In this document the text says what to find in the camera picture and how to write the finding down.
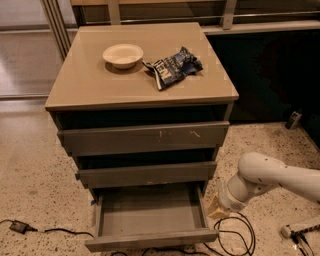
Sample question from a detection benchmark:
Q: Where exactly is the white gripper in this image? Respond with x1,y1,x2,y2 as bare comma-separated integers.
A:
207,174,257,219

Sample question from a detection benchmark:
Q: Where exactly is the grey bottom drawer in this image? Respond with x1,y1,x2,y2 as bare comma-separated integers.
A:
85,183,218,252

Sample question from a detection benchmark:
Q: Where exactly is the grey drawer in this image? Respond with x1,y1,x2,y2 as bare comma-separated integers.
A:
85,183,218,252
78,161,217,188
58,121,229,156

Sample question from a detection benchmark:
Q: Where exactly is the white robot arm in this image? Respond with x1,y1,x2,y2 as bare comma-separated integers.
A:
207,152,320,219

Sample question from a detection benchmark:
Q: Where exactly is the grey middle drawer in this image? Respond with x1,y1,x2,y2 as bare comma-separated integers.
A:
78,161,217,188

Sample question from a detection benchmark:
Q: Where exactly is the grey three-drawer cabinet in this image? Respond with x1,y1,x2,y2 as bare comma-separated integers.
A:
44,22,240,198

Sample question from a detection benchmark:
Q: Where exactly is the grey top drawer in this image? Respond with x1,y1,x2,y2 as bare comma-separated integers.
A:
58,121,229,156

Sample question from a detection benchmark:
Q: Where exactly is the white power strip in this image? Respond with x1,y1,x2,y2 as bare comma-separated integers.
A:
280,216,320,239

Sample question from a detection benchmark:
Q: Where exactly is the blue chip bag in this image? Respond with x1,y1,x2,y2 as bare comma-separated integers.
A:
143,47,203,91

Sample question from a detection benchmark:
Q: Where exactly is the white bowl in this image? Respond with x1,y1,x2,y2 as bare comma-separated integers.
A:
102,44,144,69

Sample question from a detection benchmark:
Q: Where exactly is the black looped cable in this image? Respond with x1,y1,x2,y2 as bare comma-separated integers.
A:
109,211,257,256

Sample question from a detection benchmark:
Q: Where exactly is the black power adapter with cable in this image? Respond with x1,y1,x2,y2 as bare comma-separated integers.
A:
0,219,93,237

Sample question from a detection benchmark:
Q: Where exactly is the metal railing frame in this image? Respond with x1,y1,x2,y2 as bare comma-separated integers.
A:
40,0,320,47

